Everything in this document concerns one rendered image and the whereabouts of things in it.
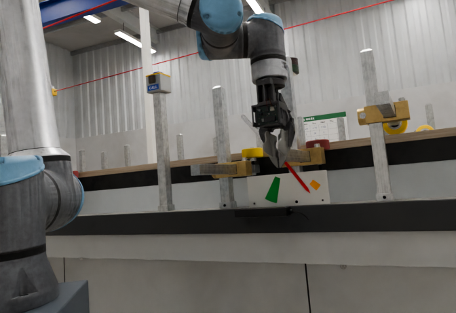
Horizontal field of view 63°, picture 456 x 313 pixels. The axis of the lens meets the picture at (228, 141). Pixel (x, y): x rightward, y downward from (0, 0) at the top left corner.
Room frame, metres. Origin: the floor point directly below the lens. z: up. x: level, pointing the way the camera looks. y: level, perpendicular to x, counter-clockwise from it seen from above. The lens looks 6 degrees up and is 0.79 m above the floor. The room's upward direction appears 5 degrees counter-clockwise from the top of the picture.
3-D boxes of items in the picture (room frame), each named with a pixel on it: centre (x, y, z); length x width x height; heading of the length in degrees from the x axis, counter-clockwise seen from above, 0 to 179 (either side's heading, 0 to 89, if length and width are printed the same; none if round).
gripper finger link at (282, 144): (0.89, -0.13, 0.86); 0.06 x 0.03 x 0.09; 153
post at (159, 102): (1.40, 0.25, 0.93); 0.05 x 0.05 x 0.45; 63
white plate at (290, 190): (1.16, -0.17, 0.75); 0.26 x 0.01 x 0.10; 63
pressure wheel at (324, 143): (1.29, -0.31, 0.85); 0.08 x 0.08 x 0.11
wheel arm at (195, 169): (1.23, 0.00, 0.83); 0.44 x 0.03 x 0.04; 153
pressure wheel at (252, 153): (1.41, -0.09, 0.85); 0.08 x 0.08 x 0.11
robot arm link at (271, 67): (0.90, -0.12, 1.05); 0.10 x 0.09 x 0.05; 63
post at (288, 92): (1.17, -0.21, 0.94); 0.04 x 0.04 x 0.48; 63
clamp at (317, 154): (1.16, -0.23, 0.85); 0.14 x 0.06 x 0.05; 63
